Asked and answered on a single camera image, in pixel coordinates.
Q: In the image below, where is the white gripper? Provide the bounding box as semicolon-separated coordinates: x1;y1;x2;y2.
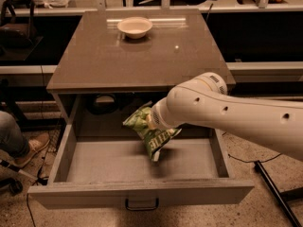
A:
145;97;183;130

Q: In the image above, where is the green jalapeno chip bag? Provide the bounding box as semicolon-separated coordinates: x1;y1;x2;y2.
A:
123;102;181;162

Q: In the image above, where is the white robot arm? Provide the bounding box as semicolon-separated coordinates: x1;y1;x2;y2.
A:
147;73;303;161

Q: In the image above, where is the grey drawer cabinet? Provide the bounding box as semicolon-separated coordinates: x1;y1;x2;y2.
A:
45;9;237;139

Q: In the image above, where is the open grey top drawer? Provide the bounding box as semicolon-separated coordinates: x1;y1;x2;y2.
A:
28;123;254;209

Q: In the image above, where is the white paper bowl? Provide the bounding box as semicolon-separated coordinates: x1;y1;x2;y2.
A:
117;17;152;39

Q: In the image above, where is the tan shoe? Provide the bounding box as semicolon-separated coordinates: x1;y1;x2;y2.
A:
14;132;50;168

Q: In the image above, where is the black metal stand leg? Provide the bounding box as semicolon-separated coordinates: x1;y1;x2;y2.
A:
254;161;303;227

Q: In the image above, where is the blue jeans leg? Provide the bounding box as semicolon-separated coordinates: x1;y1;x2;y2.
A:
0;112;29;158

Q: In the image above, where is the black office chair base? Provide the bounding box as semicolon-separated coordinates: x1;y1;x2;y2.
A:
0;159;38;195

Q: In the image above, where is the dark handbag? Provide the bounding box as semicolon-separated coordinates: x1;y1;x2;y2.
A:
0;0;36;48

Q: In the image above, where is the coiled black cable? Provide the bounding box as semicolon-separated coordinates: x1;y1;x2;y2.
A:
85;93;120;115

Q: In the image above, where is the black floor cable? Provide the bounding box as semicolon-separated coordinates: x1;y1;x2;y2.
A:
221;131;283;165

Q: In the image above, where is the black drawer handle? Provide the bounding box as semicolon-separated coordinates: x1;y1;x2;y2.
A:
125;198;159;212

